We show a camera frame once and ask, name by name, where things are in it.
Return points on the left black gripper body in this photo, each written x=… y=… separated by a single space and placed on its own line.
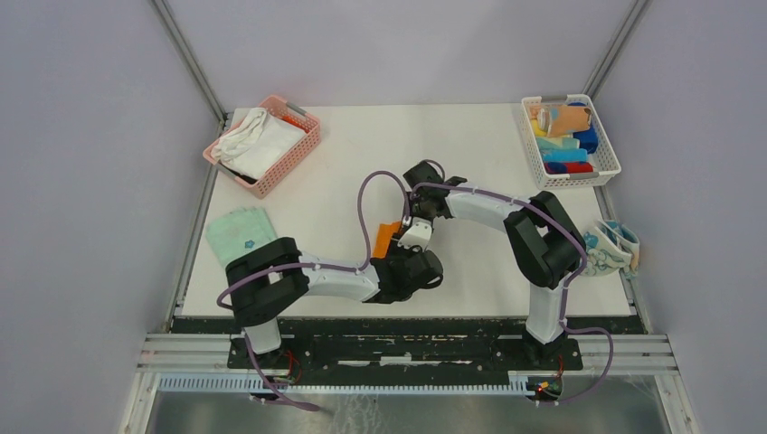
x=396 y=253

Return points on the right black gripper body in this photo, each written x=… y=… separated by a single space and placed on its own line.
x=417 y=208

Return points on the bright orange towel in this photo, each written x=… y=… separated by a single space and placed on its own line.
x=384 y=236

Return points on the patterned white blue towel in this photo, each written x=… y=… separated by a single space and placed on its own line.
x=611 y=247

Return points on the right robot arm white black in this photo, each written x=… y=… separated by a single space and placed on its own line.
x=548 y=248

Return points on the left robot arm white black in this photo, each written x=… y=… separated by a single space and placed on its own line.
x=266 y=281

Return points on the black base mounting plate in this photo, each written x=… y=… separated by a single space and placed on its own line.
x=412 y=351

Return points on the yellow rolled towel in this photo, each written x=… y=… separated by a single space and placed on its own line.
x=537 y=131

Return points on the teal rolled towel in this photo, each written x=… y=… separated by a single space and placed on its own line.
x=557 y=143

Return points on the light blue rolled towel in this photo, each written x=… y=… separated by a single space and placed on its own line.
x=576 y=155

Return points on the red blue rolled towel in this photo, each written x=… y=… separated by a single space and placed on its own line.
x=568 y=168

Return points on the pink plastic basket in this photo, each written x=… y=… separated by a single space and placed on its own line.
x=278 y=107

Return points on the red item in basket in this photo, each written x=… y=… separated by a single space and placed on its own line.
x=293 y=121

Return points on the dark blue rolled towel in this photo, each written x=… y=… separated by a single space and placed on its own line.
x=588 y=139

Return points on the mint green folded towel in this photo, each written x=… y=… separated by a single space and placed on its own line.
x=238 y=233

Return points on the white plastic basket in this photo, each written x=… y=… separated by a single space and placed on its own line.
x=604 y=160

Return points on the white cloth in basket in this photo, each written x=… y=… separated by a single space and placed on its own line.
x=257 y=144

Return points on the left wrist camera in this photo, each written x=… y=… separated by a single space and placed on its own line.
x=417 y=235

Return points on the white slotted cable duct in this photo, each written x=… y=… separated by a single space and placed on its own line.
x=251 y=383

